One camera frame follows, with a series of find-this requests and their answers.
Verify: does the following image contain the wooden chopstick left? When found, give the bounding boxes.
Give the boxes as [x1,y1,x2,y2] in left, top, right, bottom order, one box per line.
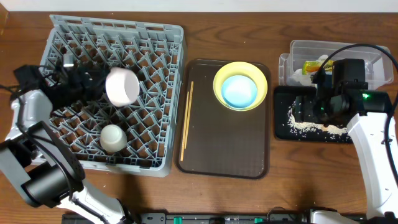
[180,91,190,161]

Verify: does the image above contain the wooden chopstick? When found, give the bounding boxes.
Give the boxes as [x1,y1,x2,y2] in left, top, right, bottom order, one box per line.
[180,91,190,161]
[184,81,194,149]

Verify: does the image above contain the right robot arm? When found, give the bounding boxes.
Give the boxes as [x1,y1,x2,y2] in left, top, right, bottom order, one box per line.
[293,58,397,223]

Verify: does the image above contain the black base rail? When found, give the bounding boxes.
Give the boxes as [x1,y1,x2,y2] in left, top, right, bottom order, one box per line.
[61,208,368,224]

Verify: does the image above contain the clear plastic bin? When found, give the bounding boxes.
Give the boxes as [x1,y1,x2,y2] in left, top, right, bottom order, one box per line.
[279,40,394,90]

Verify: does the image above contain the light blue bowl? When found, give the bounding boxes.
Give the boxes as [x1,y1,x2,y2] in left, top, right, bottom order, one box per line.
[221,75,257,110]

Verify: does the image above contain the white cup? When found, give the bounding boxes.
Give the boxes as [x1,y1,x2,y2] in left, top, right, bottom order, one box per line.
[100,124,127,153]

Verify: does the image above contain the yellow plate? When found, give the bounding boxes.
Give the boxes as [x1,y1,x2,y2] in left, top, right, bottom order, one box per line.
[213,62,268,111]

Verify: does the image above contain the black waste tray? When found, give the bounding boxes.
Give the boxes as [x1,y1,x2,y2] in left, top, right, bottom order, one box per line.
[274,86,352,144]

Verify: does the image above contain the brown serving tray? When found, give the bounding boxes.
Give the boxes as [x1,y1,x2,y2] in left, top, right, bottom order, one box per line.
[176,59,272,179]

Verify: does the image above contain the green snack wrapper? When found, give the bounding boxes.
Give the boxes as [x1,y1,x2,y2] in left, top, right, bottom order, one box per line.
[302,60,334,75]

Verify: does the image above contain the left black cable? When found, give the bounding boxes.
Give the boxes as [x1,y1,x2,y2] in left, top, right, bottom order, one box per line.
[0,83,81,200]

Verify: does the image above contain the rice and food scraps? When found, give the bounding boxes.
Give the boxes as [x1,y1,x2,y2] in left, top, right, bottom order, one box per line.
[286,105,351,142]

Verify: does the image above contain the pink white bowl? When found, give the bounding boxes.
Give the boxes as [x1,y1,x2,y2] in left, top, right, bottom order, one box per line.
[105,67,140,107]

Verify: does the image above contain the right black cable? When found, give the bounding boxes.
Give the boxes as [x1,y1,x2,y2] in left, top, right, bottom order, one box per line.
[317,43,398,187]

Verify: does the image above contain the black cable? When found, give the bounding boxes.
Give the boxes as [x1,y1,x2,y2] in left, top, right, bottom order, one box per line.
[0,83,81,200]
[317,43,398,187]

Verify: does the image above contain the grey plastic dishwasher rack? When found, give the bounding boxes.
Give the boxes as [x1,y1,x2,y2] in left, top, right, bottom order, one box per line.
[40,15,186,177]

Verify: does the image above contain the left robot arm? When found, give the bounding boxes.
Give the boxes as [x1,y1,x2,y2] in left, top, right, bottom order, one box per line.
[1,65,136,223]

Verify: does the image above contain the wooden chopstick right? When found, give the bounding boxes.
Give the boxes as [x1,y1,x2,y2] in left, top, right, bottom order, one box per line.
[184,81,194,149]

